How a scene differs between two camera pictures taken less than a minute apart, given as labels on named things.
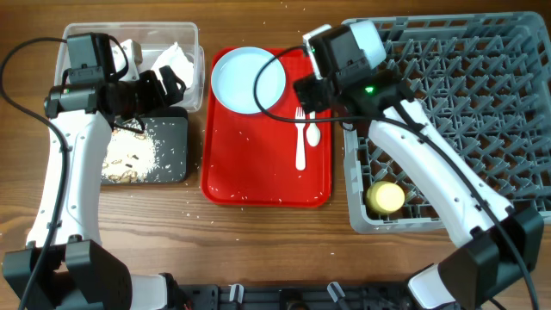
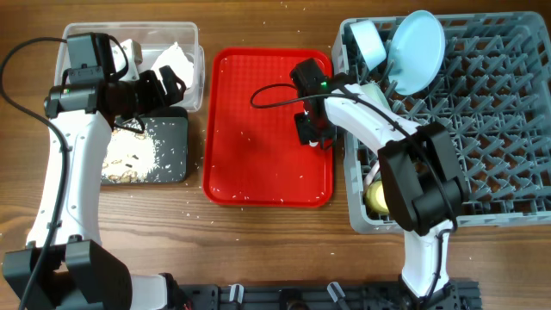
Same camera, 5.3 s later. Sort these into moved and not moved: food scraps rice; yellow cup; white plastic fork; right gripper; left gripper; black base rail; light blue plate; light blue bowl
Moved: right gripper; light blue plate; white plastic fork
Not moved: left gripper; black base rail; light blue bowl; yellow cup; food scraps rice
